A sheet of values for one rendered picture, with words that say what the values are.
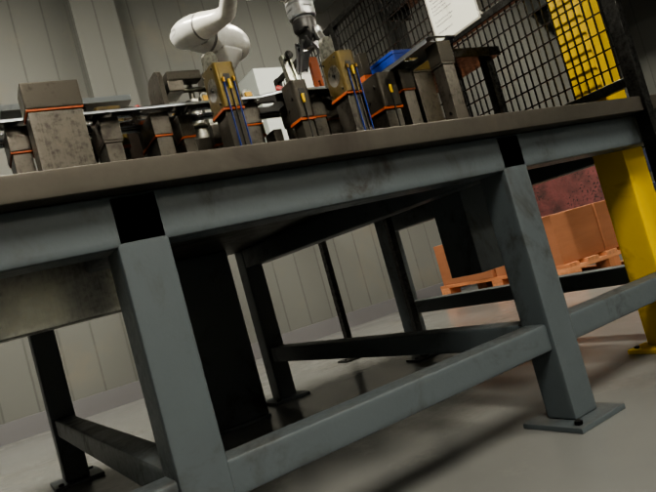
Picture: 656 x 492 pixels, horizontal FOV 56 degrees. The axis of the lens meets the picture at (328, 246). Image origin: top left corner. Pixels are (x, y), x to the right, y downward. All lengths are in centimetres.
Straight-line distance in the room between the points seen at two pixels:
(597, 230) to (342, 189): 317
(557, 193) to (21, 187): 492
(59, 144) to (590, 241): 330
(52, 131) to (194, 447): 80
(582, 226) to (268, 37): 294
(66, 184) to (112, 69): 375
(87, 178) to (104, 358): 343
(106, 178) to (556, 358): 100
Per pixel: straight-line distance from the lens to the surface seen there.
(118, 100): 204
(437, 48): 174
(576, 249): 400
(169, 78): 199
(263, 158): 102
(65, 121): 148
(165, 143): 167
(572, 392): 148
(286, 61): 216
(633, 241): 197
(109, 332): 432
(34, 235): 94
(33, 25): 483
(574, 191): 543
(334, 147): 109
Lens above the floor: 46
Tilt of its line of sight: 3 degrees up
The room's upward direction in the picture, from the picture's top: 15 degrees counter-clockwise
